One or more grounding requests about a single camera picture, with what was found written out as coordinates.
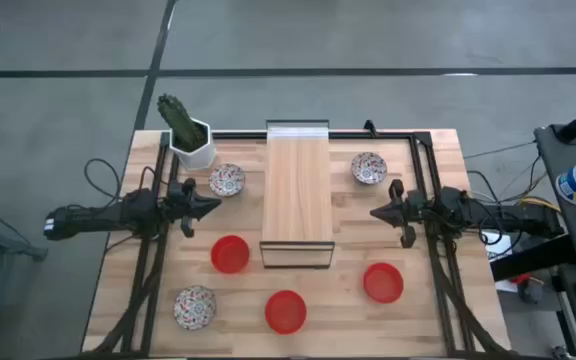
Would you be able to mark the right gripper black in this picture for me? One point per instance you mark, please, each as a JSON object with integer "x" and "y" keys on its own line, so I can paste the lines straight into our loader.
{"x": 408, "y": 210}

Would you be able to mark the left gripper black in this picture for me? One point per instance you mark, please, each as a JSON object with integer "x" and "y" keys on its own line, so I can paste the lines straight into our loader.
{"x": 183, "y": 205}

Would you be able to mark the patterned ceramic mini bowl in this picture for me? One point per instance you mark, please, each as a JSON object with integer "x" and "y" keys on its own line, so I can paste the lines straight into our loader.
{"x": 194, "y": 307}
{"x": 369, "y": 168}
{"x": 227, "y": 179}

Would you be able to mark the red plastic mini bowl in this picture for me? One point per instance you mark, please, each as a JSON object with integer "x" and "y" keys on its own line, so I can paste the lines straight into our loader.
{"x": 285, "y": 311}
{"x": 230, "y": 254}
{"x": 383, "y": 282}

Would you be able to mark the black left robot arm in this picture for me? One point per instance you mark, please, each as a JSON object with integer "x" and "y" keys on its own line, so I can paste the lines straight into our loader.
{"x": 93, "y": 217}

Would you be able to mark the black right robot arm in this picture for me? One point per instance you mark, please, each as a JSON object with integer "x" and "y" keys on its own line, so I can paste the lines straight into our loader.
{"x": 518, "y": 217}

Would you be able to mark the white hexagonal plant pot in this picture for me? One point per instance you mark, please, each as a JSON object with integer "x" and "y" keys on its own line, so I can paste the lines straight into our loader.
{"x": 198, "y": 159}

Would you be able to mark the black clamp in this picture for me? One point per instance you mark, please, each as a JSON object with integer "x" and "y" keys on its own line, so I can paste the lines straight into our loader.
{"x": 369, "y": 127}

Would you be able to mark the green cactus plant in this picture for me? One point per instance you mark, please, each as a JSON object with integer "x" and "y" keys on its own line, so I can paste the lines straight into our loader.
{"x": 178, "y": 117}

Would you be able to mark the white paper sheet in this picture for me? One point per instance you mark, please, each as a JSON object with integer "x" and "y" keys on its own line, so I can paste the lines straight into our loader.
{"x": 503, "y": 250}

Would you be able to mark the black slanted bar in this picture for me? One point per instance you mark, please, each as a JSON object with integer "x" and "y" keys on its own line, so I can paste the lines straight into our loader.
{"x": 533, "y": 260}

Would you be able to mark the grey cart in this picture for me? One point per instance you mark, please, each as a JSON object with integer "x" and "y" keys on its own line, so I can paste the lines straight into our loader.
{"x": 568, "y": 230}

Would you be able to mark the black metal rig frame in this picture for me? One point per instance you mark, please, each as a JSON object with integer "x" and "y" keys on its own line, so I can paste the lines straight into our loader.
{"x": 368, "y": 135}

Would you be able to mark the wooden shelf with black frame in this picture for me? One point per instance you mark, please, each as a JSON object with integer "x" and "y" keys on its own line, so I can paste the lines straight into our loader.
{"x": 298, "y": 190}

